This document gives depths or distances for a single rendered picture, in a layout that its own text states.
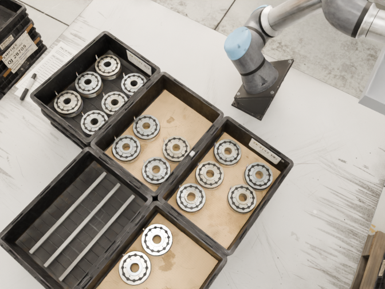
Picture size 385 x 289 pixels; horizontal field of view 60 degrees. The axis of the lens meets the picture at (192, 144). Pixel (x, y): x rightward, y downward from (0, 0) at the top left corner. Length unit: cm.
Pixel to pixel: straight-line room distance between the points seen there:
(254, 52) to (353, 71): 155
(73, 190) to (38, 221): 15
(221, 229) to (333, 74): 179
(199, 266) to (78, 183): 52
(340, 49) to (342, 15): 184
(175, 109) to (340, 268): 87
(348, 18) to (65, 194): 104
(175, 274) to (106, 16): 125
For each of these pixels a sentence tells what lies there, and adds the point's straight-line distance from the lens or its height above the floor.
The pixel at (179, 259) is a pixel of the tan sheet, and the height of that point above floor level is 83.
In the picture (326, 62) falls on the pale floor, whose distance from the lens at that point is 275.
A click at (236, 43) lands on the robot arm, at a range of 131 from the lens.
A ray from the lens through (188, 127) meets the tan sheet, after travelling 130.
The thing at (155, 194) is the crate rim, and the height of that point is 93.
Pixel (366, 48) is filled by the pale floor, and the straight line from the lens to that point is 298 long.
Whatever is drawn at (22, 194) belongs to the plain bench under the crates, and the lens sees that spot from 147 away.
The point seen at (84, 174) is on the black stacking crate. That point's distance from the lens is 127.
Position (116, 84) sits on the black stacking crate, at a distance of 142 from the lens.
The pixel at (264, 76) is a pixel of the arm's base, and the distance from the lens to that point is 137.
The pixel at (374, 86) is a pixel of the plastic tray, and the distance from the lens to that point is 135.
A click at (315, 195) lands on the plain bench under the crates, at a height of 70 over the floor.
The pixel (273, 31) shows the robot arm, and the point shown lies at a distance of 137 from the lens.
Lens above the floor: 201
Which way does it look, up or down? 67 degrees down
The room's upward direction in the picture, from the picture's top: 8 degrees clockwise
